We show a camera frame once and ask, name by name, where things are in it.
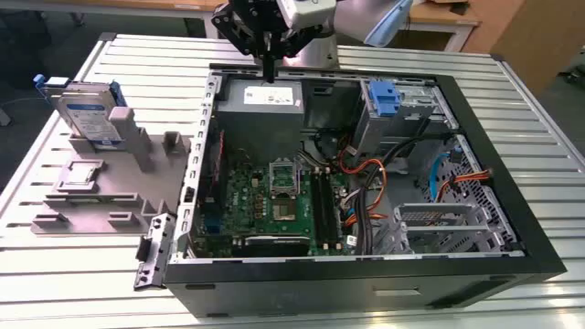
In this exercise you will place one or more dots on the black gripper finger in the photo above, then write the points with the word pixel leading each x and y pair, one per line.
pixel 297 41
pixel 237 31

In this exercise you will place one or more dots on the hard disk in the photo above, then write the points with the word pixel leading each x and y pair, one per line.
pixel 89 116

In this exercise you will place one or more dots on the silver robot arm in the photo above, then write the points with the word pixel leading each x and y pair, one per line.
pixel 319 51

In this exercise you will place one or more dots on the metal disk bay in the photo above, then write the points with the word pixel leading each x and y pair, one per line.
pixel 445 229

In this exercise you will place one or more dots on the blue plastic drive latch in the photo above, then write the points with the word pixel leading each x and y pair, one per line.
pixel 383 99

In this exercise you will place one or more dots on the grey power supply unit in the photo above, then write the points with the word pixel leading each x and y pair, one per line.
pixel 260 130

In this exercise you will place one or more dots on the metal drive cage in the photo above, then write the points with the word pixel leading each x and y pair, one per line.
pixel 413 101

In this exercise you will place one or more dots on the CPU socket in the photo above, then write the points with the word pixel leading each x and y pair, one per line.
pixel 283 178

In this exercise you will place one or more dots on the socket locking lever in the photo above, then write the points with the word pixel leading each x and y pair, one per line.
pixel 297 180

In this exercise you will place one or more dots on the green motherboard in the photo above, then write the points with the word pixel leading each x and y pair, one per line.
pixel 246 192

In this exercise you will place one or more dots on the black office chair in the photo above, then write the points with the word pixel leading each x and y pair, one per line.
pixel 22 51

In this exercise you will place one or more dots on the black RAM slot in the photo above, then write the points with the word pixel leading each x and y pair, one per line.
pixel 321 209
pixel 317 209
pixel 329 209
pixel 334 209

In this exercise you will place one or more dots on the square chipset chip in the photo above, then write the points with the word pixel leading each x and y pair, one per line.
pixel 285 211

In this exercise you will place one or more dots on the brown wooden cabinet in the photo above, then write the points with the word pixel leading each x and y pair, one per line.
pixel 538 34

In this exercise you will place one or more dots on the grey parts rack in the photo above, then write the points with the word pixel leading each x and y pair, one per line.
pixel 122 192

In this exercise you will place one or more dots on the silver CPU chip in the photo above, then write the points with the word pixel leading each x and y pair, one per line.
pixel 81 173

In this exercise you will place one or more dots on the blue expansion slot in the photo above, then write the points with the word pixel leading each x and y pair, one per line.
pixel 213 224

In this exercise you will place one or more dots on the green RAM stick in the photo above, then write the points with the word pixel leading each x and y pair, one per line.
pixel 90 199

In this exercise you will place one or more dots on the black graphics card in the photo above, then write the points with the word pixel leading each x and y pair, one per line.
pixel 273 245

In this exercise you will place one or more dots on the dark chair base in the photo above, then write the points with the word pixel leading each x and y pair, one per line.
pixel 577 73

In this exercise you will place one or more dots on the black PC case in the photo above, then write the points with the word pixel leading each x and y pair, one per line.
pixel 319 291

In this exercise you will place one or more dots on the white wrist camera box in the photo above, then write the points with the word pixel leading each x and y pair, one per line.
pixel 305 15

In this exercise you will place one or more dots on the wooden desk white frame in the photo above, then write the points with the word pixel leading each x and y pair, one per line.
pixel 438 15
pixel 137 7

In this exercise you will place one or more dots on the hinged card retention bracket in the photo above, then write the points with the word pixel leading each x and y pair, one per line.
pixel 157 246

